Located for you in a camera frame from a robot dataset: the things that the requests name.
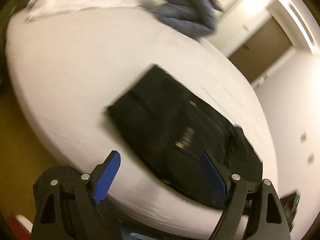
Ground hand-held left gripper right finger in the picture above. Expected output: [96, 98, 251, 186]
[201, 151, 292, 240]

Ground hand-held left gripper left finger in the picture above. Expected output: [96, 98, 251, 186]
[31, 151, 121, 240]

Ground black denim pants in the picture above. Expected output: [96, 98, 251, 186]
[107, 64, 263, 209]

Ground bed with white sheet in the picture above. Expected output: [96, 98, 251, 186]
[5, 0, 278, 239]

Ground brown door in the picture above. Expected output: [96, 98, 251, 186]
[228, 17, 293, 83]

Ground blue rolled comforter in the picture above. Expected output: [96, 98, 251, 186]
[155, 0, 218, 40]

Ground purple cushion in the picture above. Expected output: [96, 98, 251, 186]
[210, 0, 225, 12]

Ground white crumpled sheet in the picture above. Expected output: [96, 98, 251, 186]
[25, 0, 160, 23]

